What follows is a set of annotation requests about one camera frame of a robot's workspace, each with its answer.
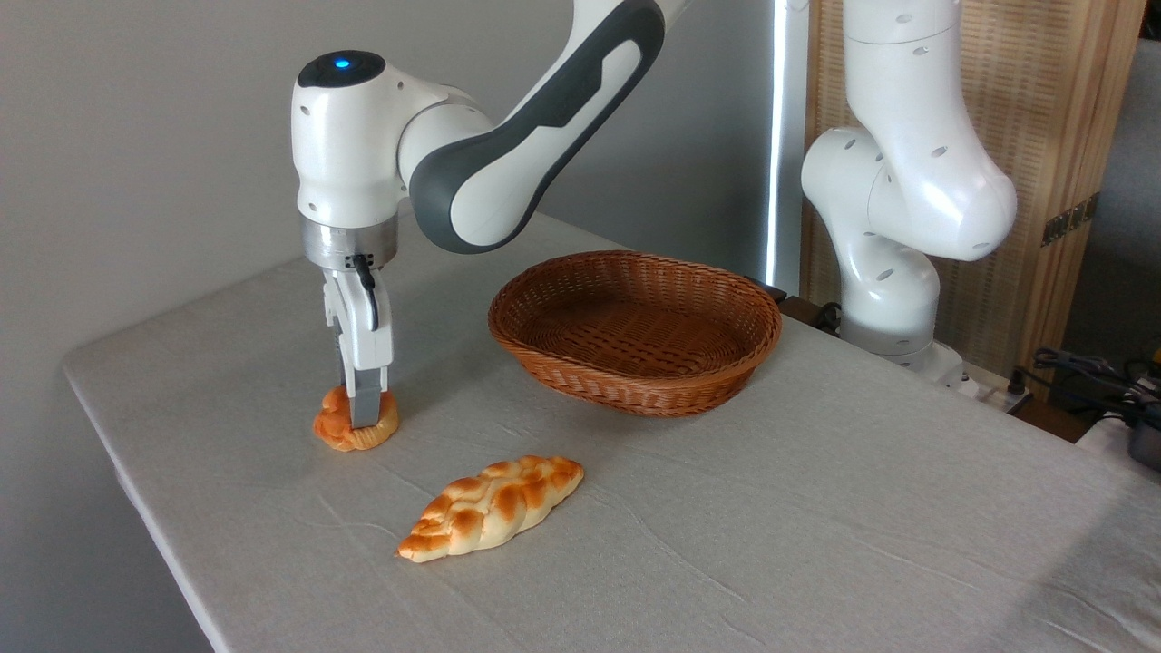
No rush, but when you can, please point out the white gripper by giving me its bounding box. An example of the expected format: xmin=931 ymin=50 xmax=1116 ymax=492
xmin=323 ymin=266 xmax=394 ymax=430

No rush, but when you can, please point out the round orange bread roll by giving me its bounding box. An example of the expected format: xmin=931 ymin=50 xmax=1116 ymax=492
xmin=313 ymin=385 xmax=400 ymax=453

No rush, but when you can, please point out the braided bread loaf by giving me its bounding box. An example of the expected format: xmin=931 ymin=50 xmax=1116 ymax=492
xmin=395 ymin=455 xmax=585 ymax=564

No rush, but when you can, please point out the brown wicker basket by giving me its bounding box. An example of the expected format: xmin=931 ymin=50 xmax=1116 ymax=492
xmin=488 ymin=251 xmax=783 ymax=418

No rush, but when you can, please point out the light grey tablecloth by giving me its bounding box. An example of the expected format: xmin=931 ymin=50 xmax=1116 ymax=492
xmin=62 ymin=190 xmax=1161 ymax=653

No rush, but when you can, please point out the white vertical pole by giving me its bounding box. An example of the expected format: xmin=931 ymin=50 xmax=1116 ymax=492
xmin=764 ymin=0 xmax=811 ymax=296

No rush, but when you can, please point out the metal screen hinge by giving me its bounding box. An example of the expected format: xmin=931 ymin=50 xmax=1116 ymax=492
xmin=1041 ymin=193 xmax=1100 ymax=248

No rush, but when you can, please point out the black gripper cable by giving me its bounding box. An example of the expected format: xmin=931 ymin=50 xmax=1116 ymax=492
xmin=349 ymin=253 xmax=380 ymax=333

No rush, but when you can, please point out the black cable bundle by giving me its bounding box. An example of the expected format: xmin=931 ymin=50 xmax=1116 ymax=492
xmin=1011 ymin=347 xmax=1161 ymax=427

